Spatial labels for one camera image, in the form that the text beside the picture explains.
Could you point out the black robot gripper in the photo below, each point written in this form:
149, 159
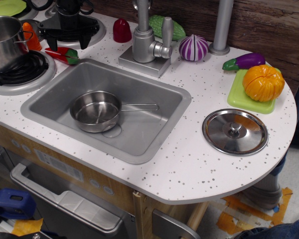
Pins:
69, 22

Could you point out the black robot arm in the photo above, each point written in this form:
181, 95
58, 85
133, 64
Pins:
69, 4

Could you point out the red toy chili pepper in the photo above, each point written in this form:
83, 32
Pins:
64, 54

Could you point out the red toy pepper piece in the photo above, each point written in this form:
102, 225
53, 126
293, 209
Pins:
121, 31

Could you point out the large steel pot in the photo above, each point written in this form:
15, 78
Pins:
13, 47

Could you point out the steel pot lid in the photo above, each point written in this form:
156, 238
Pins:
235, 132

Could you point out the orange toy carrot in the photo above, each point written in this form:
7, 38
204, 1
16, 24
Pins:
31, 37

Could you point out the front toy stove burner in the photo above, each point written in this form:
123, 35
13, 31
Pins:
38, 69

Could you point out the green toy plate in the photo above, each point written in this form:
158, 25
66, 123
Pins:
11, 7

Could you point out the small steel saucepan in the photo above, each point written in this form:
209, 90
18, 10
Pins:
99, 111

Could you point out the grey toy faucet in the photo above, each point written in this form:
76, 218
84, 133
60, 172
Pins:
146, 55

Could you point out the green toy bitter gourd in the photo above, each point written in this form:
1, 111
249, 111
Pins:
156, 21

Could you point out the grey toy sink basin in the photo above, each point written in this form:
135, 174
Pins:
137, 136

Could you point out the purple toy onion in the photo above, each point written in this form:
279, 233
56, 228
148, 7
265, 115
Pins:
193, 48

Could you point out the grey vertical pole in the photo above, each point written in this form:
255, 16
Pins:
219, 46

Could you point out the grey toy oven door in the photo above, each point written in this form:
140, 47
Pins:
71, 211

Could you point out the green toy cutting board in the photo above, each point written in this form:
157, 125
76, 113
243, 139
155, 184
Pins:
239, 99

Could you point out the purple toy eggplant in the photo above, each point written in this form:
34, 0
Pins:
245, 61

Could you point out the orange toy pumpkin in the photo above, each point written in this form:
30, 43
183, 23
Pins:
263, 83

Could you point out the blue clamp handle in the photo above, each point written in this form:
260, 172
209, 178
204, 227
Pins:
16, 204

